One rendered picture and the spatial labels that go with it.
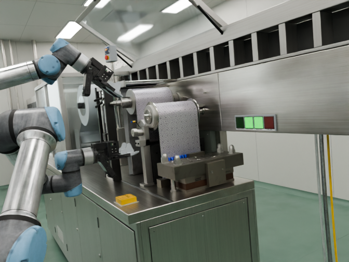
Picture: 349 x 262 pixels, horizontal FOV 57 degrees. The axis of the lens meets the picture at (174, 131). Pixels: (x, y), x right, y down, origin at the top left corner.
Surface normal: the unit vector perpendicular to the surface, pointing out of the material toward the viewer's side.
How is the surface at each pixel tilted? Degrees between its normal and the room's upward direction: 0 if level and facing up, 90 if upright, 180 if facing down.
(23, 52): 90
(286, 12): 90
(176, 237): 90
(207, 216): 90
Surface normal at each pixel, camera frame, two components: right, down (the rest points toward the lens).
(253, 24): -0.85, 0.12
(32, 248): 1.00, 0.00
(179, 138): 0.51, 0.02
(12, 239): -0.04, -0.74
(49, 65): 0.31, 0.05
